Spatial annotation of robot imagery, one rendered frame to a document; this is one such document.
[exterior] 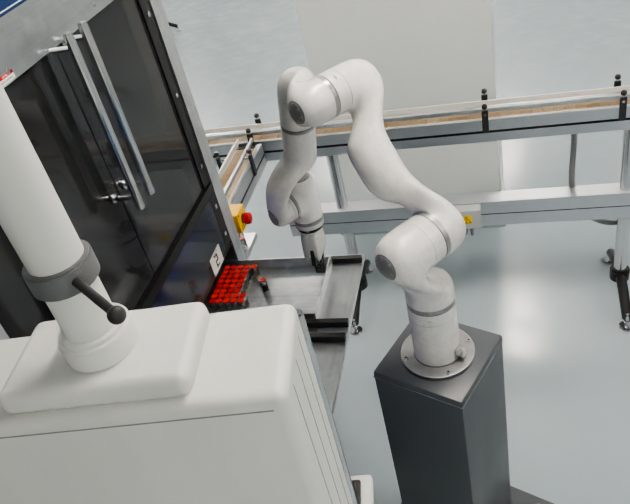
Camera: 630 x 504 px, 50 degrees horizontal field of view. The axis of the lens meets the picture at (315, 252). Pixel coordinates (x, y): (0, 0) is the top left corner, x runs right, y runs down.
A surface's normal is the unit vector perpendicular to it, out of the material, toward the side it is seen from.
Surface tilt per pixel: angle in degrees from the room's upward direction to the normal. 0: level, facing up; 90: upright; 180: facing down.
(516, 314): 0
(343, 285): 0
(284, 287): 0
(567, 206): 90
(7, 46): 90
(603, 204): 90
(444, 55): 90
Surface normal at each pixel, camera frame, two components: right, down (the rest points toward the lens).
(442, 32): -0.18, 0.62
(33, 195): 0.72, 0.29
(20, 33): 0.96, -0.04
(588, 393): -0.20, -0.79
